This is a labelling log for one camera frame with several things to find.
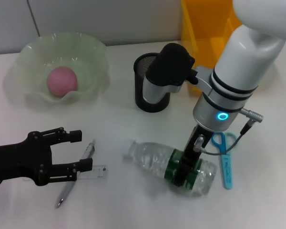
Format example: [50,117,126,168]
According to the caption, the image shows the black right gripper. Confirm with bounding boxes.
[174,124,214,187]

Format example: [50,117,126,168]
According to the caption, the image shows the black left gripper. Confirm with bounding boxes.
[0,127,93,187]

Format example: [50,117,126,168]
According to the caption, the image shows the clear bottle green label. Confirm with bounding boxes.
[123,140,217,198]

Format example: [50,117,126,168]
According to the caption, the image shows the blue scissors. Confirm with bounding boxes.
[211,131,238,190]

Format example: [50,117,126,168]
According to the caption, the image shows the silver pen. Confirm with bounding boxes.
[55,139,97,209]

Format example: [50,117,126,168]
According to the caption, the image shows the clear plastic ruler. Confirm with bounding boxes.
[77,164,109,180]

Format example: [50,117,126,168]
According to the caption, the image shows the black mesh pen cup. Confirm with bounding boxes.
[133,52,172,113]

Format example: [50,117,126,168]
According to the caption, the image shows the green glass fruit bowl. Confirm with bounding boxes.
[15,32,110,103]

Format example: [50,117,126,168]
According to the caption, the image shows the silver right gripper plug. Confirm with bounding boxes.
[193,135,205,152]

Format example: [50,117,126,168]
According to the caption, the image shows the yellow plastic bin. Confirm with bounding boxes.
[180,0,244,96]

